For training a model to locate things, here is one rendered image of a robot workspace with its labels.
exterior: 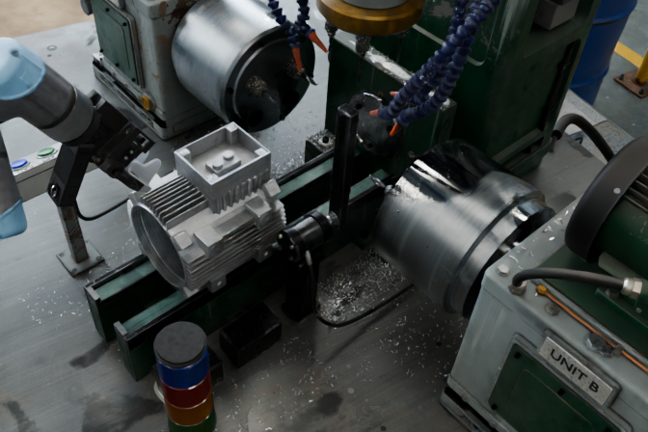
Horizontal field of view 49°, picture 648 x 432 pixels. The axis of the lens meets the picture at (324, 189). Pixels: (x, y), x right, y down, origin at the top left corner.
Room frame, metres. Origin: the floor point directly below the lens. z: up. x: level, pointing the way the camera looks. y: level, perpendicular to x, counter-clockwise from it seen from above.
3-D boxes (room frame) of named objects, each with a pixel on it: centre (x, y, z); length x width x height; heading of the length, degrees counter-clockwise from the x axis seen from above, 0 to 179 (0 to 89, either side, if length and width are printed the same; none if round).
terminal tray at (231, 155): (0.85, 0.17, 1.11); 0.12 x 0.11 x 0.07; 136
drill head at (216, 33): (1.29, 0.23, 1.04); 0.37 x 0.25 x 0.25; 45
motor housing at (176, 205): (0.82, 0.20, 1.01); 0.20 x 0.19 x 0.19; 136
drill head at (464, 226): (0.80, -0.26, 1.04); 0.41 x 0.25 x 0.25; 45
